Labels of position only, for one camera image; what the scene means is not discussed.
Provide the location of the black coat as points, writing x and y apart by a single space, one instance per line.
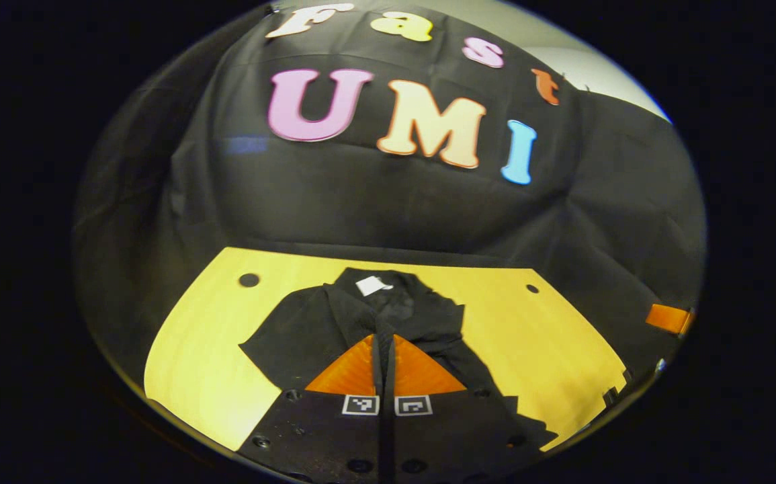
314 329

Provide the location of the black backdrop cloth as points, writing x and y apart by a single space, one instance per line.
394 208

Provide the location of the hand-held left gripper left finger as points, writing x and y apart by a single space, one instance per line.
334 437

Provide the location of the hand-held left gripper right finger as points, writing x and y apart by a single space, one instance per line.
455 437

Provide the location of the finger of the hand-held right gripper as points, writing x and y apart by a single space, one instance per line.
668 318

